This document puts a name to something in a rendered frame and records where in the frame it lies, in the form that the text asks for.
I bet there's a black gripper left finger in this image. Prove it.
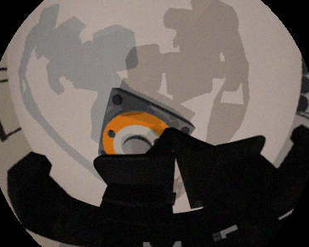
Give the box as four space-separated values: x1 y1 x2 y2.
93 128 175 204

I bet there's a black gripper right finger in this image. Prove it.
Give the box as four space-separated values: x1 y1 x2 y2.
169 127 265 208

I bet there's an orange round plate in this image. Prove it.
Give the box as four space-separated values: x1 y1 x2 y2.
103 110 169 155

